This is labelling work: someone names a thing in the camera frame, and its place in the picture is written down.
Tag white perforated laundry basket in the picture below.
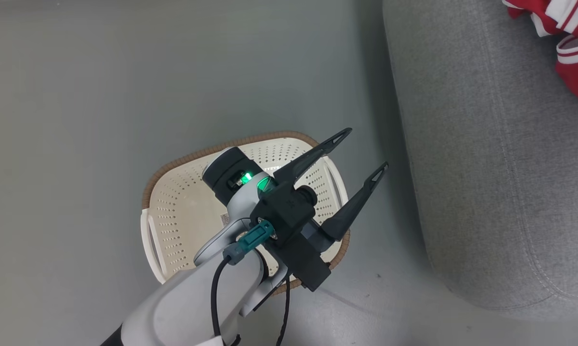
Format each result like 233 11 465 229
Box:
140 131 351 295

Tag thin black cable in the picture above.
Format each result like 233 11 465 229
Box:
275 276 292 346

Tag thick black cable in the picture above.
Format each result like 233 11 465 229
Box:
210 255 234 339

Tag grey fabric sofa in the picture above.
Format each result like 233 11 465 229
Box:
381 0 578 322

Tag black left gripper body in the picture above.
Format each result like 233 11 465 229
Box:
270 222 336 292

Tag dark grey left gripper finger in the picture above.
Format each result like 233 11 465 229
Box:
274 127 353 187
320 162 390 242

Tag teal cable connector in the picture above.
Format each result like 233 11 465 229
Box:
222 219 276 266

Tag red white-striped garment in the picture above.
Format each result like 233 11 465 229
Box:
502 0 578 116

